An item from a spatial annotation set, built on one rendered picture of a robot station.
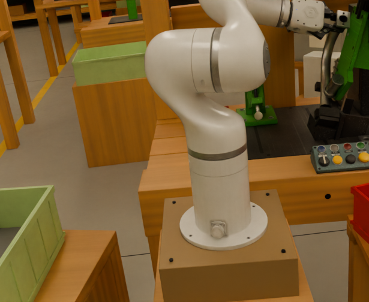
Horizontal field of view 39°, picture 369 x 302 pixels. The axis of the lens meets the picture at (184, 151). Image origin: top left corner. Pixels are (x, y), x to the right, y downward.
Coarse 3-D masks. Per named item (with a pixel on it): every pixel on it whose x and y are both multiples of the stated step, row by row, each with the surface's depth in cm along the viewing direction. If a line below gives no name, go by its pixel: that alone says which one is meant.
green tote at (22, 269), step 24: (0, 192) 137; (24, 192) 136; (48, 192) 132; (0, 216) 140; (24, 216) 140; (48, 216) 132; (24, 240) 117; (48, 240) 131; (0, 264) 105; (24, 264) 116; (48, 264) 128; (0, 288) 104; (24, 288) 115
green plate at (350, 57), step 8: (352, 16) 152; (360, 16) 145; (352, 24) 151; (360, 24) 144; (368, 24) 144; (352, 32) 150; (360, 32) 144; (344, 40) 156; (352, 40) 149; (360, 40) 145; (344, 48) 155; (352, 48) 147; (360, 48) 147; (368, 48) 147; (344, 56) 153; (352, 56) 147; (360, 56) 148; (368, 56) 148; (344, 64) 152; (352, 64) 148; (360, 64) 149; (368, 64) 149; (336, 72) 159; (344, 72) 151
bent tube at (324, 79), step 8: (344, 16) 154; (336, 24) 153; (344, 24) 153; (336, 32) 158; (328, 40) 162; (328, 48) 163; (328, 56) 163; (328, 64) 163; (328, 72) 161; (320, 80) 162; (328, 80) 160; (320, 88) 160; (320, 96) 159; (320, 104) 158; (328, 104) 156
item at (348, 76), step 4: (348, 72) 148; (352, 72) 148; (344, 76) 150; (348, 76) 147; (352, 76) 148; (344, 80) 149; (348, 80) 147; (352, 80) 147; (344, 84) 149; (348, 84) 148; (340, 88) 152; (344, 88) 150; (348, 88) 149; (340, 92) 152; (344, 92) 152; (336, 96) 155; (340, 96) 154; (340, 100) 155
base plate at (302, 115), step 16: (288, 112) 182; (304, 112) 181; (352, 112) 175; (256, 128) 172; (272, 128) 170; (288, 128) 169; (304, 128) 167; (368, 128) 161; (256, 144) 160; (272, 144) 158; (288, 144) 157; (304, 144) 156; (320, 144) 154
